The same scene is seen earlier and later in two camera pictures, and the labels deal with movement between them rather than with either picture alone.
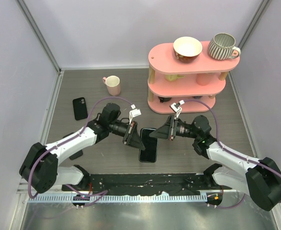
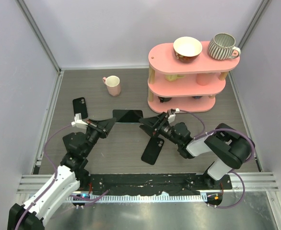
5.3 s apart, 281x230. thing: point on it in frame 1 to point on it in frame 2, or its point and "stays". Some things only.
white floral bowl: (187, 49) stays
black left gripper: (132, 137) to (102, 127)
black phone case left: (80, 109) stays
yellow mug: (172, 77) stays
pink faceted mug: (113, 84) stays
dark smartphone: (149, 154) to (127, 116)
